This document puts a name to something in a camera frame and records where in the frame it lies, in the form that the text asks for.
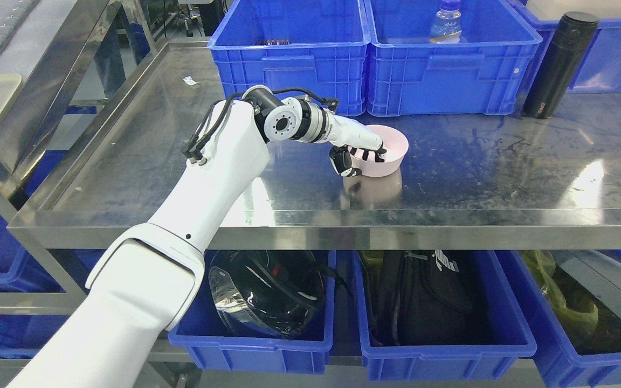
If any blue crate with helmet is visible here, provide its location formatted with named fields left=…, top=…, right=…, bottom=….
left=168, top=249, right=340, bottom=374

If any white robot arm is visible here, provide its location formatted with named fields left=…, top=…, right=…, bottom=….
left=8, top=99, right=348, bottom=387

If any black thermos flask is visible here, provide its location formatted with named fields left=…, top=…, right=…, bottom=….
left=522, top=11, right=599, bottom=120

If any pink plastic bowl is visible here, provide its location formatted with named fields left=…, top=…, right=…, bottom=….
left=348, top=124, right=409, bottom=177

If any blue crate upper right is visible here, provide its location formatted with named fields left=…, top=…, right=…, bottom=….
left=510, top=1, right=621, bottom=95

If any blue crate upper left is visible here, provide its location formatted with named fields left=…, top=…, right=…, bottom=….
left=208, top=1, right=370, bottom=117

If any black backpack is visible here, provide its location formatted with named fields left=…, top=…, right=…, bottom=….
left=359, top=249, right=492, bottom=347

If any steel shelf cart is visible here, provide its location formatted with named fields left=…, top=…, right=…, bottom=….
left=0, top=0, right=621, bottom=388

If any olive green bag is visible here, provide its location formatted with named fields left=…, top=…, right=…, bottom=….
left=518, top=250, right=599, bottom=344

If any blue crate lower right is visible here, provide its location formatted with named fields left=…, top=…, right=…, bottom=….
left=495, top=250, right=621, bottom=387

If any blue crate upper middle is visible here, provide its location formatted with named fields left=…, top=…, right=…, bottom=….
left=364, top=1, right=542, bottom=117

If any blue crate with backpack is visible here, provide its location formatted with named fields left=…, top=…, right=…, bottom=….
left=351, top=250, right=537, bottom=381

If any clear plastic water bottle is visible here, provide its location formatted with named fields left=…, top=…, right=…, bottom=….
left=430, top=1, right=463, bottom=44

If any blue crate lower left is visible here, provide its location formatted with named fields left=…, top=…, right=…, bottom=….
left=0, top=216, right=67, bottom=359

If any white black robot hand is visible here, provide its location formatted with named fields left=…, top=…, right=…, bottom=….
left=327, top=116, right=386, bottom=177

